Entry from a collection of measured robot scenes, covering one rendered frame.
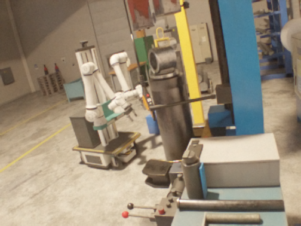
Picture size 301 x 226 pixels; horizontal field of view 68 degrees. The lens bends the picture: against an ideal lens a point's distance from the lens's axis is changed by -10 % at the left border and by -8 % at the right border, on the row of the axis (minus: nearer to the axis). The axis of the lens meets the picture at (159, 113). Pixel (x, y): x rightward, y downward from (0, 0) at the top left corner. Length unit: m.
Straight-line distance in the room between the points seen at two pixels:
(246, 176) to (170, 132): 0.61
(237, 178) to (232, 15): 0.77
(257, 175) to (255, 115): 0.43
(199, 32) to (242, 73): 10.29
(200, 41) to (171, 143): 10.22
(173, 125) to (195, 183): 0.55
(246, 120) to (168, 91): 0.46
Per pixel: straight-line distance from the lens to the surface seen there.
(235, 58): 1.30
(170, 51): 1.42
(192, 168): 0.95
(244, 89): 1.33
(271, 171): 1.05
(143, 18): 1.59
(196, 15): 12.15
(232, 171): 1.04
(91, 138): 3.72
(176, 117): 1.44
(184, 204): 0.99
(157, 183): 1.44
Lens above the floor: 1.72
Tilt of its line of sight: 18 degrees down
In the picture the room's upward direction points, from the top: 12 degrees counter-clockwise
